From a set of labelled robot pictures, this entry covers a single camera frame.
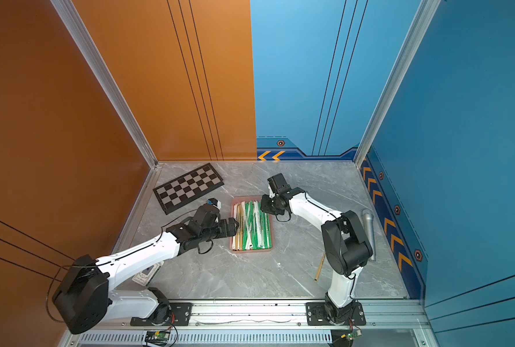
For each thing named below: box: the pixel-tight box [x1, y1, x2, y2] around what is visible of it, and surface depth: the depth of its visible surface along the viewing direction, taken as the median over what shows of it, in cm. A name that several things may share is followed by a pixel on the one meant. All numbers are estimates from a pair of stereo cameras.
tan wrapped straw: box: [313, 251, 327, 283], surface depth 84 cm
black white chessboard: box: [152, 162, 225, 215], surface depth 107 cm
